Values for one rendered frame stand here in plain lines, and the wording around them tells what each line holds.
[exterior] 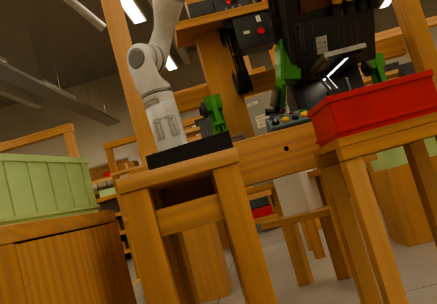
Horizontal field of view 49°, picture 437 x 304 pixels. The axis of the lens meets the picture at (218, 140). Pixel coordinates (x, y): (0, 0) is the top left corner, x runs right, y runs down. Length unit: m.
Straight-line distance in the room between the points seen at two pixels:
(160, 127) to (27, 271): 0.56
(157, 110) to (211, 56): 0.94
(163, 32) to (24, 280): 0.79
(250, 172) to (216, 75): 0.79
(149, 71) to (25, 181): 0.46
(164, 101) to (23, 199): 0.47
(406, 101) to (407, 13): 1.20
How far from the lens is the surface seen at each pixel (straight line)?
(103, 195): 11.85
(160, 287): 1.26
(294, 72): 1.93
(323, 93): 2.10
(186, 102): 2.32
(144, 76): 1.41
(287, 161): 1.61
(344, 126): 1.35
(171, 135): 1.37
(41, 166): 1.31
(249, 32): 2.23
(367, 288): 1.55
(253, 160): 1.59
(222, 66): 2.27
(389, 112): 1.40
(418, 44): 2.56
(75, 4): 1.75
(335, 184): 1.51
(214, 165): 1.24
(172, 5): 1.41
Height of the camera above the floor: 0.72
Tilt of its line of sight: 7 degrees up
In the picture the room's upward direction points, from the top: 16 degrees counter-clockwise
